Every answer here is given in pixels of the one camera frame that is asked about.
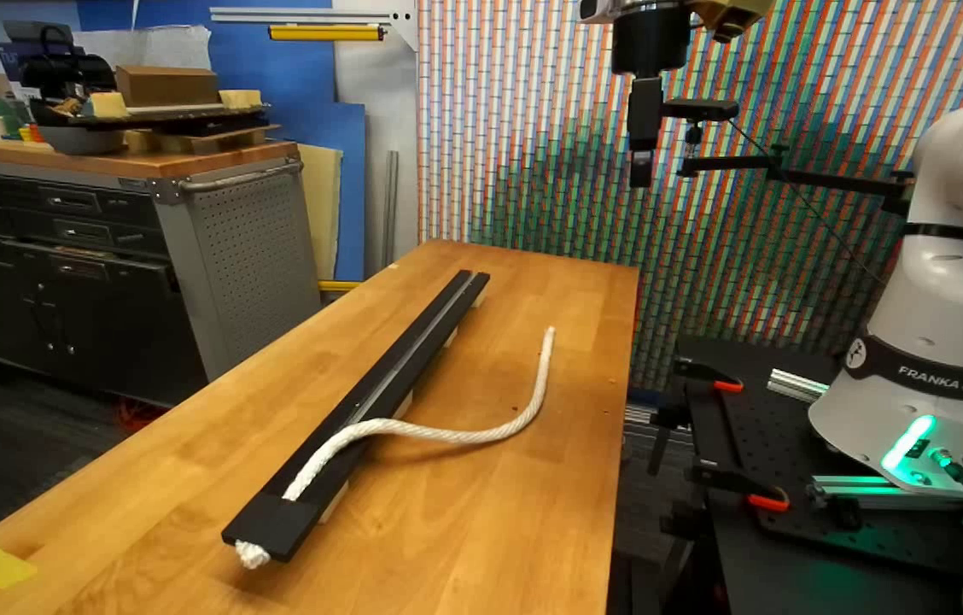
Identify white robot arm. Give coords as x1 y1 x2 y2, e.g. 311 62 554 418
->
578 0 963 494

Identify orange black clamp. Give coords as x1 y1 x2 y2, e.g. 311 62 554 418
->
693 461 791 517
672 354 745 398

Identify long black channel rail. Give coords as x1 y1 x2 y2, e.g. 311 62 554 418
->
223 270 489 570

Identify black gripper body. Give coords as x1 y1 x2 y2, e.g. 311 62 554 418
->
611 5 689 188

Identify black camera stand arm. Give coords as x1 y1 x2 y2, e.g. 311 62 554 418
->
662 100 911 214

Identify white rope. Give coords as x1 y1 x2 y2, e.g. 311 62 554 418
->
232 326 558 575

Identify blue foam board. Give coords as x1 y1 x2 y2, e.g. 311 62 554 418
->
74 0 373 281

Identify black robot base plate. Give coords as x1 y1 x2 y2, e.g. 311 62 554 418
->
679 337 963 615

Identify grey metal tool cabinet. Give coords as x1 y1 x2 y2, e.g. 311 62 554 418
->
0 144 322 408

